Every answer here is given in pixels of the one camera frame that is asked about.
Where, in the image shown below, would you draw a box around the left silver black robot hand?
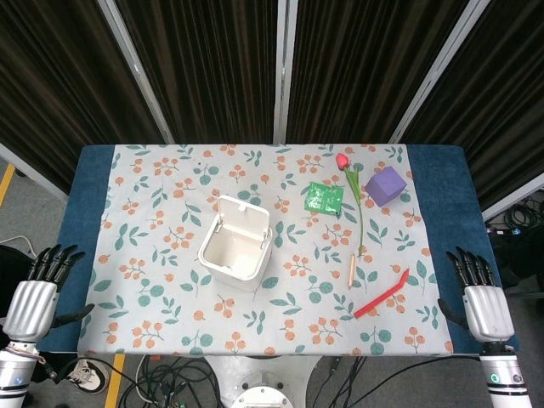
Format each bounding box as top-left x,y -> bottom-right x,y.
2,244 -> 95,343

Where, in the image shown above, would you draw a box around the dark folding screen partition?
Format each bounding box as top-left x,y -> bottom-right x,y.
0,0 -> 544,222

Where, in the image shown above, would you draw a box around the blue table cover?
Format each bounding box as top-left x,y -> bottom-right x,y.
49,144 -> 520,355

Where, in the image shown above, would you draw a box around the black white sneaker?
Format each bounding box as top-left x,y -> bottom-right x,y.
63,359 -> 107,395

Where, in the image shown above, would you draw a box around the black floor cables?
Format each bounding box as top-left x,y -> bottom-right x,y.
59,353 -> 481,408

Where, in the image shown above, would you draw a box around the red plastic pry tool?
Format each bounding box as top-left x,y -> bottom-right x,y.
353,268 -> 411,319

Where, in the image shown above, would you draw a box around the white open-lid box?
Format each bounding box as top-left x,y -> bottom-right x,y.
198,195 -> 274,292

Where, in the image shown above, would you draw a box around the green foil packet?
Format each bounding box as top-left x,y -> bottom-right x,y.
303,181 -> 344,216

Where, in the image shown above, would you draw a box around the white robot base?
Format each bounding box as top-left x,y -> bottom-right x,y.
202,354 -> 327,408

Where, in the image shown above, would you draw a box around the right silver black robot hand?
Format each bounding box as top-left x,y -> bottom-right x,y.
437,246 -> 516,343

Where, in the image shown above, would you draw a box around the black cable bundle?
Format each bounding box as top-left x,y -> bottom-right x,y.
484,190 -> 544,239

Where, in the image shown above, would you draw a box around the red tulip with green stem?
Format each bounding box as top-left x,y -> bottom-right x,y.
335,153 -> 367,257

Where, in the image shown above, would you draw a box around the floral patterned tablecloth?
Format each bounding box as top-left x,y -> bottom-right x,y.
76,144 -> 454,356

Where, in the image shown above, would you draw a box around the purple cube block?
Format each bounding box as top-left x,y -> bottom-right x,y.
365,166 -> 408,207

